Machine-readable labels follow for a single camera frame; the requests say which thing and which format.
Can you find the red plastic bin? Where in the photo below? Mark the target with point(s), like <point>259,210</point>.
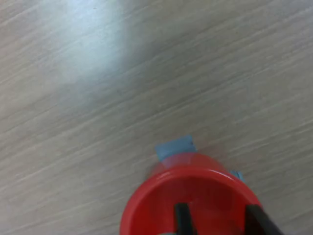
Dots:
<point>151,200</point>

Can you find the light blue tape piece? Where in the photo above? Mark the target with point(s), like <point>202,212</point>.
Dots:
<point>174,147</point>
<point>238,175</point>

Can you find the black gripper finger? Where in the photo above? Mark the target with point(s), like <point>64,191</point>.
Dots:
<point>184,220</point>
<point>259,222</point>

